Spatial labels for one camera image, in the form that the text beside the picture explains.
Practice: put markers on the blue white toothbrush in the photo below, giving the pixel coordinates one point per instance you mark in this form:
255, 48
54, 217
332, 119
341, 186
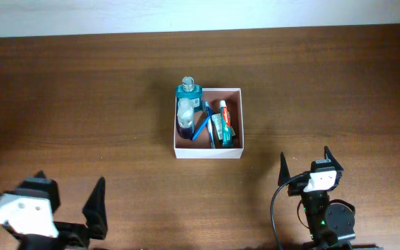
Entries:
209, 126

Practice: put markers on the pink cardboard box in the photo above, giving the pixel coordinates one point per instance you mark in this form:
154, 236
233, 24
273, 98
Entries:
200, 148

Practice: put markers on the Colgate toothpaste tube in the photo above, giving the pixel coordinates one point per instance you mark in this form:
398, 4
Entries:
227, 136

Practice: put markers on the purple foaming soap pump bottle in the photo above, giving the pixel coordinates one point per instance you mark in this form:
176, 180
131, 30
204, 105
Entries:
185, 118

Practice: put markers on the green white wipes packet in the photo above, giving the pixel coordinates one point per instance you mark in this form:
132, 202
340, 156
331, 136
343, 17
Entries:
217, 123

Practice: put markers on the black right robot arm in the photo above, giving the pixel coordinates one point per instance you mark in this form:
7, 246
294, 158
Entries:
330, 222

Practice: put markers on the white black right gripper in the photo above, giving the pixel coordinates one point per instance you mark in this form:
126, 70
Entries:
297, 185

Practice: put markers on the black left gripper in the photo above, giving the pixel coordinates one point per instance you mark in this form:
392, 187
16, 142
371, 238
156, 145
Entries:
95, 207

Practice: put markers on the blue Listerine mouthwash bottle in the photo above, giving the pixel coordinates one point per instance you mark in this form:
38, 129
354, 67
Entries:
189, 90

